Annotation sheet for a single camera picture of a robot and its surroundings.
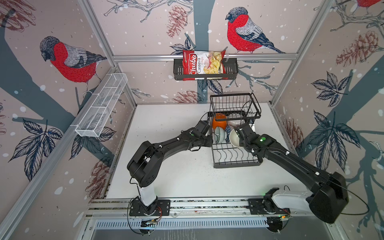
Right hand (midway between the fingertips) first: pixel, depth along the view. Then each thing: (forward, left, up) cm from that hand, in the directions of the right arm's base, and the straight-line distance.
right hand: (245, 139), depth 82 cm
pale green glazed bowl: (+6, +13, -5) cm, 15 cm away
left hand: (+1, +19, -5) cm, 19 cm away
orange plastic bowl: (+20, +12, -8) cm, 25 cm away
